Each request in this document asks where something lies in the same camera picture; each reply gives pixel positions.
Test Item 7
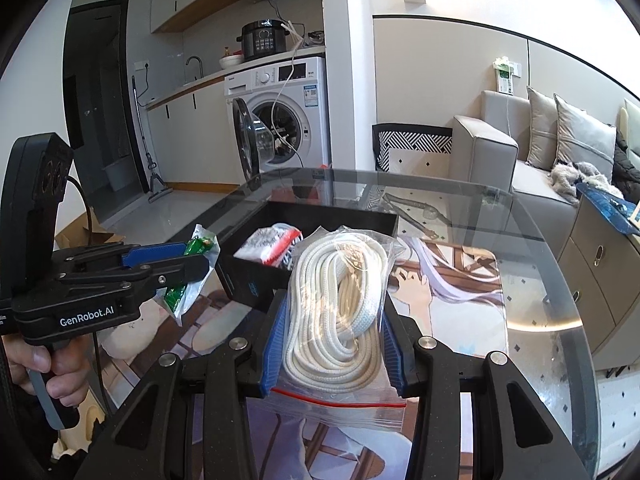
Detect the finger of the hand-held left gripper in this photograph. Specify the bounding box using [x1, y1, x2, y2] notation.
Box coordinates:
[52, 241, 190, 275]
[56, 257, 210, 305]

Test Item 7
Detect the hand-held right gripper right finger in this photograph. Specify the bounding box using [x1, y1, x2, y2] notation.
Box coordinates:
[382, 304, 593, 480]

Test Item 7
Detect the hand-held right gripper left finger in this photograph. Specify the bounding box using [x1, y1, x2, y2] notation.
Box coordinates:
[75, 297, 291, 480]

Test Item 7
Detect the green snack packet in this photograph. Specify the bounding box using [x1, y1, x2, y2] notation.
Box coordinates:
[162, 224, 221, 328]

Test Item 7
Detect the bagged white rope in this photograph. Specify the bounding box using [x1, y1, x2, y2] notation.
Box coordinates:
[270, 225, 408, 431]

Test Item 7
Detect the white red plastic packet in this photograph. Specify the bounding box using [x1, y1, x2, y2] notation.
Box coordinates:
[234, 224, 304, 268]

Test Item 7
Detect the black storage box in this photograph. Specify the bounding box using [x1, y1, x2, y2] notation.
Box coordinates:
[215, 201, 401, 321]

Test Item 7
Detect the person's left hand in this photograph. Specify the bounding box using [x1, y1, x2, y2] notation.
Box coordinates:
[2, 332, 104, 409]

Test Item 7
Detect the cardboard box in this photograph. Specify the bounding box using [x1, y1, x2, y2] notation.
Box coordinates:
[55, 210, 126, 248]

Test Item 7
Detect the printed figure mat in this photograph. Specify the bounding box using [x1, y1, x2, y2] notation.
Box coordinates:
[100, 235, 511, 480]

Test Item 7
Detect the flat mop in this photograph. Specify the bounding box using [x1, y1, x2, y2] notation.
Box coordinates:
[131, 76, 171, 204]

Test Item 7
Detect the white kitchen counter cabinet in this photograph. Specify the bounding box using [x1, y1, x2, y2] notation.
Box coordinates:
[145, 72, 228, 191]

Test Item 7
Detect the grey metal rod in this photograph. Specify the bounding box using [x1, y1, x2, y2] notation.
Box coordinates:
[385, 192, 446, 238]

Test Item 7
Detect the dark door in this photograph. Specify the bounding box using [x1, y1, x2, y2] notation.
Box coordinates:
[62, 0, 151, 196]

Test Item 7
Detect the black white patterned rug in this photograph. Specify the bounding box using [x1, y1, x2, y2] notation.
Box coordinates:
[372, 123, 501, 241]

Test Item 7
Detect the white washing machine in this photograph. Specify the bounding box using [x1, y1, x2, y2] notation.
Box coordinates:
[223, 56, 332, 186]

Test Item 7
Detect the beige side cabinet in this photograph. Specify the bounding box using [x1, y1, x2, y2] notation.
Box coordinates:
[552, 195, 640, 376]

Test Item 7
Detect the beige sofa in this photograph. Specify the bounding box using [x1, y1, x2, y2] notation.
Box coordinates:
[450, 90, 640, 221]

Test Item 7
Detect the black rice cooker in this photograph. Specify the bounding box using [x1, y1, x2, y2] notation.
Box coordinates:
[241, 20, 291, 61]

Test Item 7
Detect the grey furry cloth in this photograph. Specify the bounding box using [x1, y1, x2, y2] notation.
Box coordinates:
[550, 161, 623, 206]

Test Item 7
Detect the blue patterned cloth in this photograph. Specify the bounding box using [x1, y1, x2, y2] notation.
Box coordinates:
[575, 180, 640, 236]

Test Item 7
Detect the grey sofa pillow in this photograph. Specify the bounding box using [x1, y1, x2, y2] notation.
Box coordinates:
[552, 92, 618, 173]
[525, 85, 561, 171]

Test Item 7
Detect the black jacket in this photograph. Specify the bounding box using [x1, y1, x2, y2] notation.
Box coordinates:
[612, 130, 640, 183]

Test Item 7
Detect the cream cushion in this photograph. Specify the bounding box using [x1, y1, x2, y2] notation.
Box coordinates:
[617, 97, 640, 146]

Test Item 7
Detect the black cable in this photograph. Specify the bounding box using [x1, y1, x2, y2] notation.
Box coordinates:
[65, 175, 108, 411]

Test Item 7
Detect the white cable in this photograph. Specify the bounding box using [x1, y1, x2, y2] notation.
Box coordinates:
[270, 20, 306, 161]

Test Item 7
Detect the white green wall holder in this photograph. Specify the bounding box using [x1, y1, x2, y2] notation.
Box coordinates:
[492, 56, 521, 96]

